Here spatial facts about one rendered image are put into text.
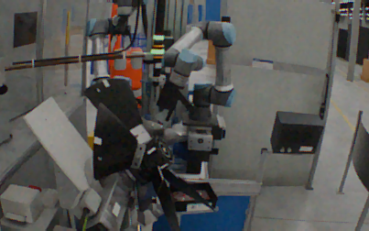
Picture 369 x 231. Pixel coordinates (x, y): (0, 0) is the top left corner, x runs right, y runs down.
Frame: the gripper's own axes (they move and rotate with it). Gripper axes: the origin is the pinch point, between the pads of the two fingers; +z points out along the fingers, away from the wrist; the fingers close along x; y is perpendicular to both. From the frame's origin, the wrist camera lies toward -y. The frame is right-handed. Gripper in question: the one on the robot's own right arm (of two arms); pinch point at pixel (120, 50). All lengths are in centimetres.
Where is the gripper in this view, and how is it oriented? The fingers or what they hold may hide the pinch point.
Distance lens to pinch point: 176.3
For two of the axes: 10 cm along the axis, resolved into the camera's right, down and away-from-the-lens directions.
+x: -10.0, -0.8, 0.1
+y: 0.3, -3.1, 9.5
